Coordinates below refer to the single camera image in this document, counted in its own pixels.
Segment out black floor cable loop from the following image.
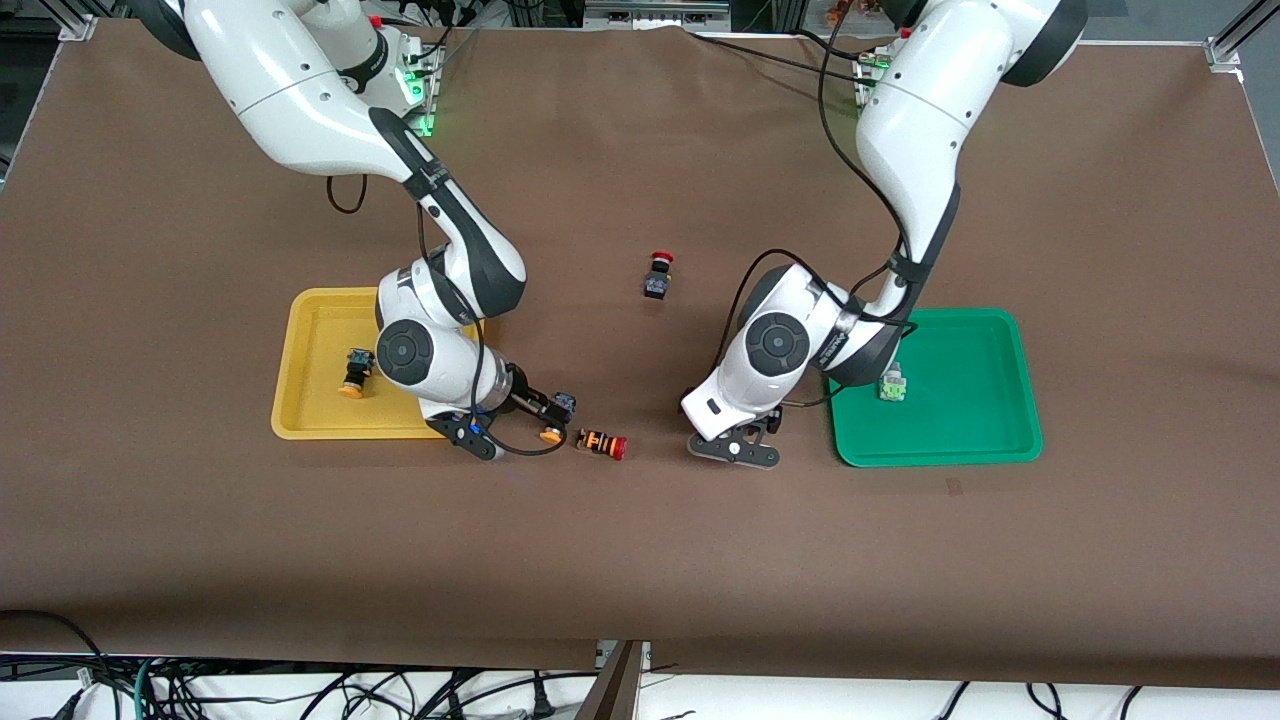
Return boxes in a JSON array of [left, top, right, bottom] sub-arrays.
[[0, 609, 109, 701]]

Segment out brown table cover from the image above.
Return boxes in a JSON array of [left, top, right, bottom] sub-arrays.
[[0, 18, 1280, 691]]

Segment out green plastic tray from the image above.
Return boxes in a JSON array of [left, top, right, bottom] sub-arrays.
[[822, 308, 1044, 468]]

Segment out yellow plastic tray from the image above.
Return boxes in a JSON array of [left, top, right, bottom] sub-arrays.
[[271, 287, 501, 440]]

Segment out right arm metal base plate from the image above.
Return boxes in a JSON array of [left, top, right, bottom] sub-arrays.
[[396, 30, 446, 138]]

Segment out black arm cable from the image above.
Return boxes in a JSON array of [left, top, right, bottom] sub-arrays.
[[712, 0, 916, 409], [325, 150, 569, 458]]

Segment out grey box with sockets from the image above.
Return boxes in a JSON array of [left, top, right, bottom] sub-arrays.
[[584, 0, 733, 31]]

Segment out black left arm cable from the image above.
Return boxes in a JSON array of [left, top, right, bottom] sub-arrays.
[[712, 0, 916, 409]]

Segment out green floor cable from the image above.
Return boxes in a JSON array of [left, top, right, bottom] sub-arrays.
[[132, 657, 166, 720]]

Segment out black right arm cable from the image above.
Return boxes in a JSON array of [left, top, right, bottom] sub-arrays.
[[325, 150, 569, 458]]

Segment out aluminium frame post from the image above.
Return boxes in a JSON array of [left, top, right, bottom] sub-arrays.
[[577, 640, 653, 720]]

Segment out yellow push button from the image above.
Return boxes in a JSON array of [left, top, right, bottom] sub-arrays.
[[538, 392, 579, 445], [338, 348, 376, 400]]

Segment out black cable on table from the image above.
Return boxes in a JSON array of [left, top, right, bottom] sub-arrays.
[[688, 28, 881, 83]]

